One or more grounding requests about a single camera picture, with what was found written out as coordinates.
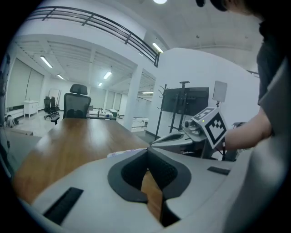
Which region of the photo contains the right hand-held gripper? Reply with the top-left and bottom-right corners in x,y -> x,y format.
151,107 -> 228,160

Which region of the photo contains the person's grey shirt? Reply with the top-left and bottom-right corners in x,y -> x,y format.
224,20 -> 291,233

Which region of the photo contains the whiteboard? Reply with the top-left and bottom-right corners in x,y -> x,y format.
48,88 -> 62,107

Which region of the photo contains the person's right forearm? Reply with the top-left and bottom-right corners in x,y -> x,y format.
224,108 -> 273,151

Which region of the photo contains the black mesh office chair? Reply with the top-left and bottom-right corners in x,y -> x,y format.
62,84 -> 92,119

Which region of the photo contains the white patterned wet wipes pack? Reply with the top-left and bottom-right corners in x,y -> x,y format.
107,148 -> 146,158

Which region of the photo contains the white panel light on stand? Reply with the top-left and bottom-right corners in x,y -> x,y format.
212,80 -> 228,108

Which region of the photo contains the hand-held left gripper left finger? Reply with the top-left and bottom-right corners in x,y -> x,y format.
31,147 -> 165,233

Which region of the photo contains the black balcony railing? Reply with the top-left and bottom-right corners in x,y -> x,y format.
26,6 -> 160,68

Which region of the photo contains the white cabinet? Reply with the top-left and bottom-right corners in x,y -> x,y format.
23,100 -> 39,118

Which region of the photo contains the black coat rack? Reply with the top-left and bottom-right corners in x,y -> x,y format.
154,83 -> 171,141

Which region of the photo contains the black monitor on stand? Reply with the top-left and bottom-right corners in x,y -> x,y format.
159,80 -> 210,137

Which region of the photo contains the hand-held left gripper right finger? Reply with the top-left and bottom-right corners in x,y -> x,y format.
147,147 -> 239,233

